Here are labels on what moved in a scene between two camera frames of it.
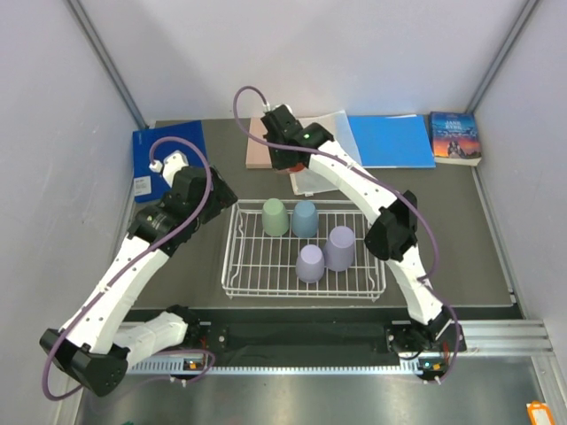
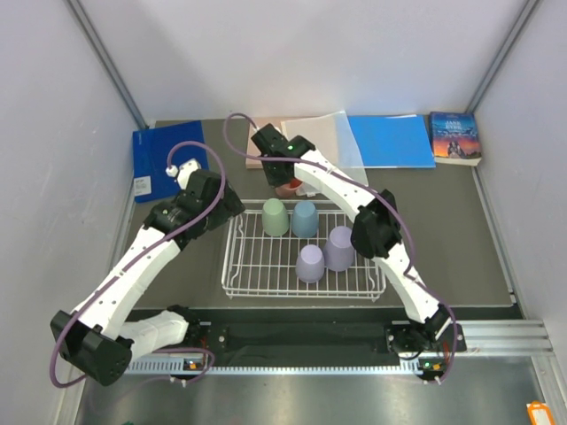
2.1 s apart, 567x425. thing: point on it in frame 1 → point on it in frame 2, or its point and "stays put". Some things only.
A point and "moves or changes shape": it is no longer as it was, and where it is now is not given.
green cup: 275,218 stays put
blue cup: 305,220 stays put
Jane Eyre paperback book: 454,138 stays put
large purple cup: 338,251 stays put
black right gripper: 277,164 → 273,181
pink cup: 298,167 moves or changes shape
